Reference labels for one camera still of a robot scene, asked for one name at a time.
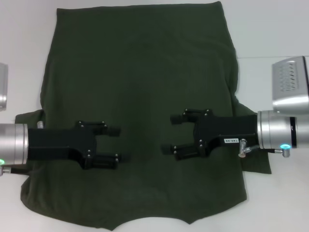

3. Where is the dark green shirt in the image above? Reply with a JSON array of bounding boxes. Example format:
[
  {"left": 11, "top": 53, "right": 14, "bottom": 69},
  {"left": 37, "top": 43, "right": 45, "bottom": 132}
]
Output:
[{"left": 14, "top": 1, "right": 272, "bottom": 232}]

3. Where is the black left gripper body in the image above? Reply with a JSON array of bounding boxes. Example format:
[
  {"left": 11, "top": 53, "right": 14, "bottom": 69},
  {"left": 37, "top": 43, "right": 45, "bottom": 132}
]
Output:
[{"left": 28, "top": 120, "right": 98, "bottom": 170}]

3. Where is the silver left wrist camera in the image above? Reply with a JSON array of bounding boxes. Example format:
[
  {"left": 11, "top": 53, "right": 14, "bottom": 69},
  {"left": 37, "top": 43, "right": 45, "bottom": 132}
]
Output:
[{"left": 0, "top": 63, "right": 9, "bottom": 112}]

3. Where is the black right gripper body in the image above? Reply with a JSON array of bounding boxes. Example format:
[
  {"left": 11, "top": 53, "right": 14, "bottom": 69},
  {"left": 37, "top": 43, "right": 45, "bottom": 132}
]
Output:
[{"left": 194, "top": 109, "right": 258, "bottom": 159}]

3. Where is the right gripper cable with plugs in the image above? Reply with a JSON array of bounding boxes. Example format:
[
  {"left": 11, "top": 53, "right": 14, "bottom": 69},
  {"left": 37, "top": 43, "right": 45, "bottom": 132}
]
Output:
[{"left": 238, "top": 138, "right": 292, "bottom": 158}]

